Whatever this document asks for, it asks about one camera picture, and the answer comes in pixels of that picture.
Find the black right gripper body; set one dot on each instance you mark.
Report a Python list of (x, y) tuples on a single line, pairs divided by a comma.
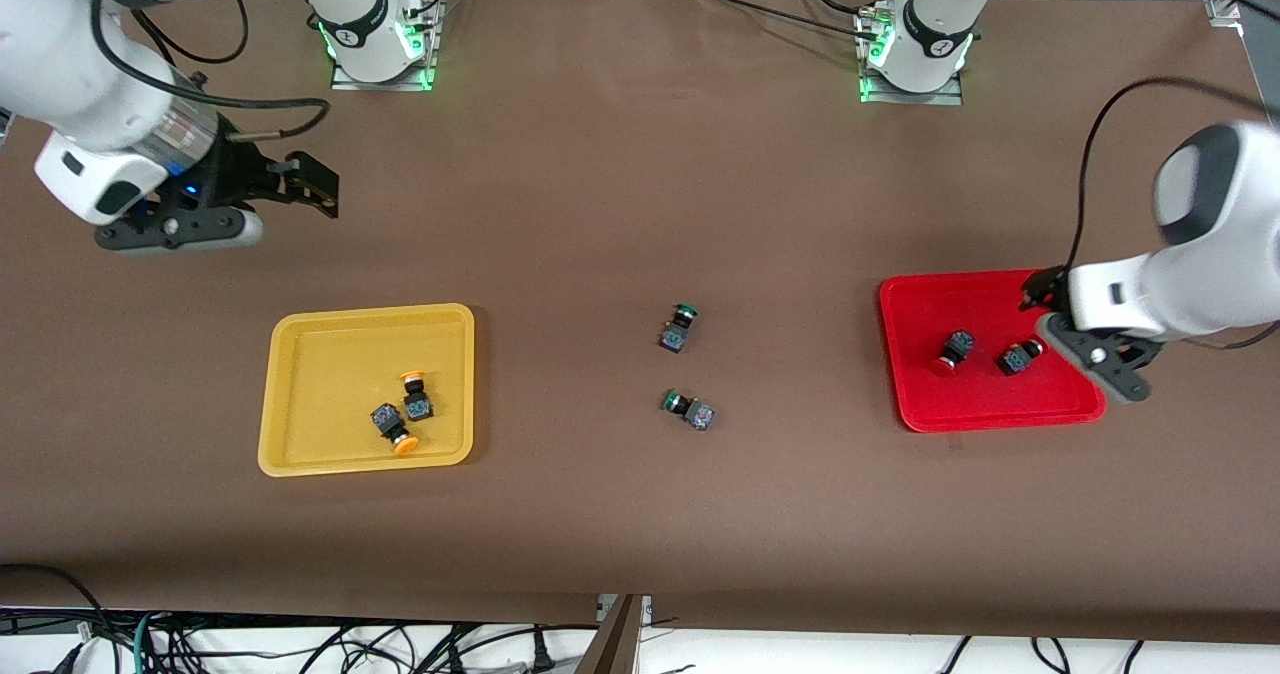
[(238, 176)]

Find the red push button switch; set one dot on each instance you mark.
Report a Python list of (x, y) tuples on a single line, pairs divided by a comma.
[(1015, 361), (960, 344)]

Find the yellow push button switch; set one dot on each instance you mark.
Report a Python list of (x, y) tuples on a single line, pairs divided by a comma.
[(418, 407), (385, 418)]

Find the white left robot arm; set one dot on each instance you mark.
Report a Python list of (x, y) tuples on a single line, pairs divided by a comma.
[(1200, 284)]

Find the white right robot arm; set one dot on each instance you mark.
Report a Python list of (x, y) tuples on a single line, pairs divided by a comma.
[(60, 64)]

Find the red plastic tray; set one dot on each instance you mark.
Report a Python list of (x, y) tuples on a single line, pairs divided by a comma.
[(920, 314)]

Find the yellow plastic tray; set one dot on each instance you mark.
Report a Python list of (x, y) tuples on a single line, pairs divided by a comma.
[(320, 374)]

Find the black power plug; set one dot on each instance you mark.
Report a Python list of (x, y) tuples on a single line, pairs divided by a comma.
[(541, 654)]

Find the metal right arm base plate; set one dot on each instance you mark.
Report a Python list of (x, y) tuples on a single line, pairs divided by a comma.
[(385, 85)]

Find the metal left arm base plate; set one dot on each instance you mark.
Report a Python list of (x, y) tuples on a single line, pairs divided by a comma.
[(910, 97)]

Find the aluminium corner bracket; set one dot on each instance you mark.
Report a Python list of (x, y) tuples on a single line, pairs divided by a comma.
[(1225, 6)]

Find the green push button switch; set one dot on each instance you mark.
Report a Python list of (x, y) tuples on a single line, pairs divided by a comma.
[(698, 414), (676, 334)]

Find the metal support post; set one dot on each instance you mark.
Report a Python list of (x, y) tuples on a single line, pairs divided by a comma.
[(615, 644)]

